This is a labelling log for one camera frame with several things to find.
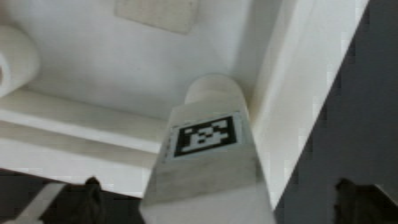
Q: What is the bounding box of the white leg lying in tray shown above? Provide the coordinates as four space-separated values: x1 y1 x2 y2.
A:
116 0 200 34

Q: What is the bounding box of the white square tabletop tray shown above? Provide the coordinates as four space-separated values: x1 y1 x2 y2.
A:
0 0 372 209

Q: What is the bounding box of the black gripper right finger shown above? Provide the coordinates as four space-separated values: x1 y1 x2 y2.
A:
335 178 398 224

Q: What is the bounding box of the white leg with tag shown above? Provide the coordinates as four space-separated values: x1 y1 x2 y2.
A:
141 74 276 224

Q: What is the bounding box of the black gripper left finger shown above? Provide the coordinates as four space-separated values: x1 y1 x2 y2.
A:
40 177 146 224

